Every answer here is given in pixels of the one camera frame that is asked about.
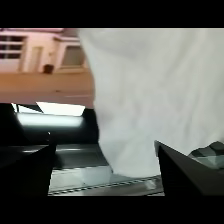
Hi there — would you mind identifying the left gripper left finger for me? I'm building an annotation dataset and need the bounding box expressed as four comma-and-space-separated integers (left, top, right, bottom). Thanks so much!
0, 142, 58, 197

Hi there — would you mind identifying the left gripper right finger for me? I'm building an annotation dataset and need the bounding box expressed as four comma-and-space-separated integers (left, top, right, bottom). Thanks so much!
154, 139, 224, 197

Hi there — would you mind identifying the white garment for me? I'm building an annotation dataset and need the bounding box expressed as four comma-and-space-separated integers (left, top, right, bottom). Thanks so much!
77, 28, 224, 179

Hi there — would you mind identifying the checked shirt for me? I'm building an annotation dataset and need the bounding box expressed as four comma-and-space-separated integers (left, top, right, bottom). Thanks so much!
187, 140, 224, 172

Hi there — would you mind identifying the silver frame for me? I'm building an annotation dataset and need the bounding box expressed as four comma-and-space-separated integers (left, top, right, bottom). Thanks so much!
48, 143, 165, 197

